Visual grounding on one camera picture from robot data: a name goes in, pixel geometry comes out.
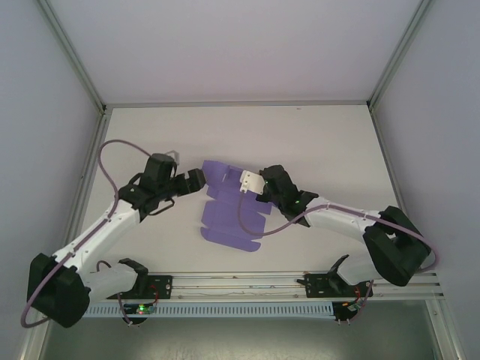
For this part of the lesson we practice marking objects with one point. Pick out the aluminium rear frame rail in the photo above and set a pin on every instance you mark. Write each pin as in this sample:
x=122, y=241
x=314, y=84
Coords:
x=236, y=104

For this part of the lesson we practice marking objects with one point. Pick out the right small controller board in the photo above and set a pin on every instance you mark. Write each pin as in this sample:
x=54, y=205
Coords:
x=354, y=306

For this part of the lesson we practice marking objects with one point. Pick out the left aluminium frame post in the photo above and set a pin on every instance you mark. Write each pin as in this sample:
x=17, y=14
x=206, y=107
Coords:
x=73, y=52

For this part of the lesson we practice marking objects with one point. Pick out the aluminium frame post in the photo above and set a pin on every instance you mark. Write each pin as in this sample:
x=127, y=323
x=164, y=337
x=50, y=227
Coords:
x=400, y=52
x=73, y=52

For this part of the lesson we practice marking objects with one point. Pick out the right aluminium side rail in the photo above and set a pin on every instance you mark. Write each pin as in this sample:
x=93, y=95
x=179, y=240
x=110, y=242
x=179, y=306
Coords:
x=391, y=157

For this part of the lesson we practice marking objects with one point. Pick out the right aluminium frame post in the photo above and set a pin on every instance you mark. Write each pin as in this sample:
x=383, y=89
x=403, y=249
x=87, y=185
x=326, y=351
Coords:
x=400, y=52

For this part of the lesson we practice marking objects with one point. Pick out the aluminium side rail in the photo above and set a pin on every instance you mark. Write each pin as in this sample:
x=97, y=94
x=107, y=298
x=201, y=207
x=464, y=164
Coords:
x=391, y=157
x=88, y=165

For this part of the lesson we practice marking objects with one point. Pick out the black mount plate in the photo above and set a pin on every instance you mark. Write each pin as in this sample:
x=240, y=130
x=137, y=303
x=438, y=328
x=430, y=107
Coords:
x=165, y=287
x=318, y=287

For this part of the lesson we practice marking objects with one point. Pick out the aluminium slotted base rail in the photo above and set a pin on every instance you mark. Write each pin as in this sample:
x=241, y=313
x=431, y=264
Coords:
x=243, y=283

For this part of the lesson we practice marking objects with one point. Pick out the purple paper box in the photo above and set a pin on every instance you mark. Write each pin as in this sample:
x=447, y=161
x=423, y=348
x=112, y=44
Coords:
x=225, y=225

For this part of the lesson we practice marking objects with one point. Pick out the left controller board green light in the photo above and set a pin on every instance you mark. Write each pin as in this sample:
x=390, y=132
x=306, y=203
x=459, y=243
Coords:
x=140, y=310

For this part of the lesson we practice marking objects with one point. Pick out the left black mount plate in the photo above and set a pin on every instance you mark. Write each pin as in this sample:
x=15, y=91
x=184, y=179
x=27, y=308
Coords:
x=165, y=287

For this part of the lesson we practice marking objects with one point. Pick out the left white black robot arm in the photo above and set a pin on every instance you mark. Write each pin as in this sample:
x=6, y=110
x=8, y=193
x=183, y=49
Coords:
x=101, y=228

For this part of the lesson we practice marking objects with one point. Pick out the left aluminium side rail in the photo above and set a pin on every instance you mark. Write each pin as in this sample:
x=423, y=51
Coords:
x=88, y=165

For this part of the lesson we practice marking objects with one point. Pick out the right black mount plate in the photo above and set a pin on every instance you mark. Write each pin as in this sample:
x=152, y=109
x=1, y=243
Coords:
x=318, y=287

